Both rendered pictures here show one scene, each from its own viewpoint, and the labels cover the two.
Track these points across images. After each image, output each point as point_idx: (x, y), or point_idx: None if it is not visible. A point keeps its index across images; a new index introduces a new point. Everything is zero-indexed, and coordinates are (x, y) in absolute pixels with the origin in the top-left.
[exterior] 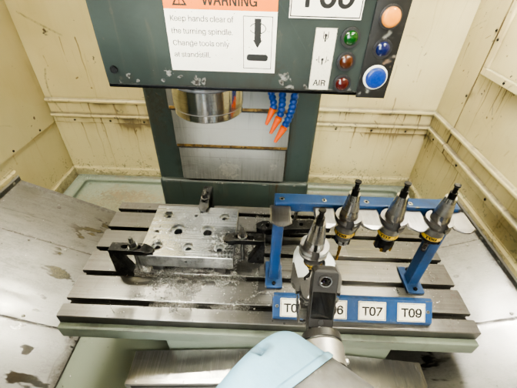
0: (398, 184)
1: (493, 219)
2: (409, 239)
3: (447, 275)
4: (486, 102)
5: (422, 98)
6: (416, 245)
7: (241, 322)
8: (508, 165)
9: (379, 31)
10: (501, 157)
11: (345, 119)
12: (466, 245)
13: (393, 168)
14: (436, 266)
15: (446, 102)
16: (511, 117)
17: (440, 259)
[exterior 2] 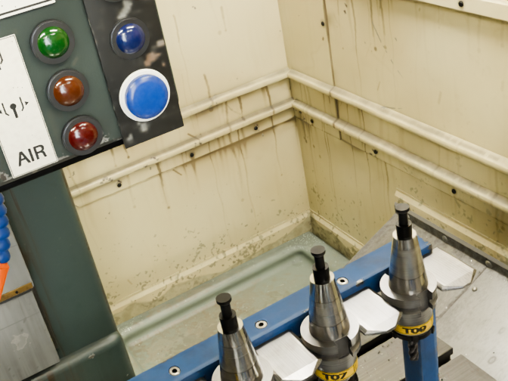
0: (298, 232)
1: (487, 221)
2: (379, 339)
3: (479, 373)
4: (360, 23)
5: (252, 54)
6: (396, 343)
7: None
8: (455, 117)
9: (106, 8)
10: (437, 106)
11: (128, 157)
12: (475, 291)
13: (274, 207)
14: (452, 366)
15: (296, 45)
16: (411, 35)
17: (450, 345)
